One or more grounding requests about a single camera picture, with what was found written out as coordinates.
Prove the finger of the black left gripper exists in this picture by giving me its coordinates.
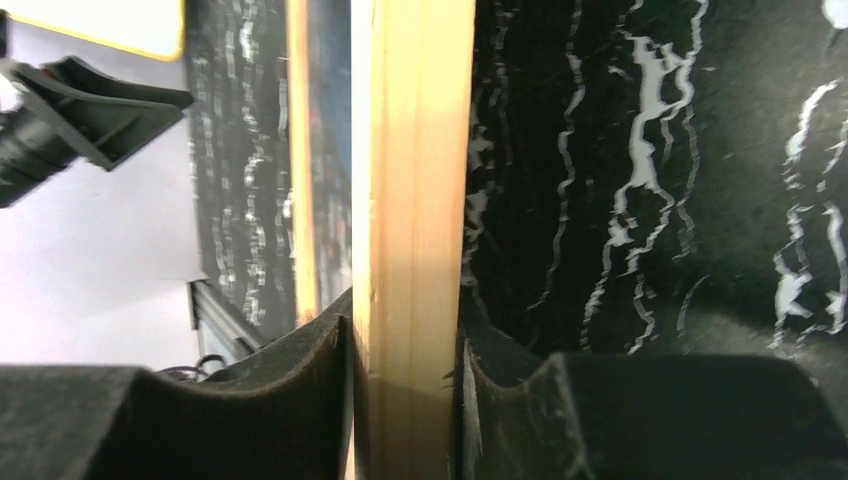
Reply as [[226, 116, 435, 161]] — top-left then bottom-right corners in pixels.
[[1, 56, 194, 208]]

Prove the wooden picture frame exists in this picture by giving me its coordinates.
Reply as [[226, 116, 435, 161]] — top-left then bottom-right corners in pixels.
[[286, 0, 477, 480]]

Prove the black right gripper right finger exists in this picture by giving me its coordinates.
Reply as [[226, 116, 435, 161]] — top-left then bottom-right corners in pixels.
[[460, 324, 847, 479]]

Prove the yellow-edged whiteboard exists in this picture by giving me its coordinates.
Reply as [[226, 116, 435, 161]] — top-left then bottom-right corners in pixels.
[[1, 0, 187, 61]]

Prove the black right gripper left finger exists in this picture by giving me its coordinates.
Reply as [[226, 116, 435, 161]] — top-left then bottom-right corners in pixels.
[[1, 292, 352, 479]]

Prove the aluminium mounting rail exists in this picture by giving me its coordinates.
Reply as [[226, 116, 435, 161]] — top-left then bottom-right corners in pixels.
[[188, 280, 271, 365]]

